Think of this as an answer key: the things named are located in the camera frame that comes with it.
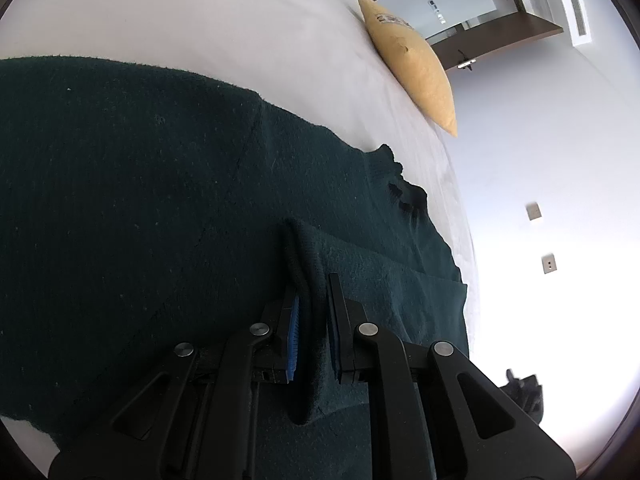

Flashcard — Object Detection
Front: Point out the white bed sheet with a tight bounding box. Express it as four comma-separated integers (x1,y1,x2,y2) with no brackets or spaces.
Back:
0,0,480,467

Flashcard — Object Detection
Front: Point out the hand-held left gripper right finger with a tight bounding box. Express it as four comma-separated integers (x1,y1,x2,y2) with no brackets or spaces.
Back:
326,273,577,480

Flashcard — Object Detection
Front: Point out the dark green knit sweater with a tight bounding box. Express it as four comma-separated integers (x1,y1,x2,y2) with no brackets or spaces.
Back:
0,54,469,480

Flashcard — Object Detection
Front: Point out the white air vent grille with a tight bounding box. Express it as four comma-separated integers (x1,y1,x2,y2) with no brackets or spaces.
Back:
549,0,594,49

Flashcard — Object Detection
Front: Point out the black bag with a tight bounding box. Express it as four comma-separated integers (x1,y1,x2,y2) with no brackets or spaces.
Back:
500,368,545,424

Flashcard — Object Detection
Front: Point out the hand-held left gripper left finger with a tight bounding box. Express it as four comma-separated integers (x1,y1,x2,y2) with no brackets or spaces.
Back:
48,285,302,480

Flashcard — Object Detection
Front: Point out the brown wooden door frame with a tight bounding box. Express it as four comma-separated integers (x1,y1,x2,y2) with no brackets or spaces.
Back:
372,0,566,72

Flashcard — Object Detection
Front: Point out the yellow pillow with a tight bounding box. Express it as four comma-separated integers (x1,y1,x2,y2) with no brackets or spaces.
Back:
356,0,459,138

